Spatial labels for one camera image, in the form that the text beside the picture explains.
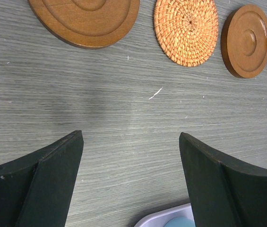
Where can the woven rattan coaster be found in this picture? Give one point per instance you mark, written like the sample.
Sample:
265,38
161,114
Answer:
186,30

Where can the brown wooden coaster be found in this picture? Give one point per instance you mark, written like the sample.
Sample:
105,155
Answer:
244,41
91,24

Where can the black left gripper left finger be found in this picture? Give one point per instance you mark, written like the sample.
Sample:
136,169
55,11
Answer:
36,189

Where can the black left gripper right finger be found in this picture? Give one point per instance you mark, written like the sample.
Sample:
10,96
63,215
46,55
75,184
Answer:
223,190

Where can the lavender plastic tray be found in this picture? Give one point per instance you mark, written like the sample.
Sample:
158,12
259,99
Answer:
159,219

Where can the white mug blue handle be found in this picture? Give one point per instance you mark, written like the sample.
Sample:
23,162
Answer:
180,222

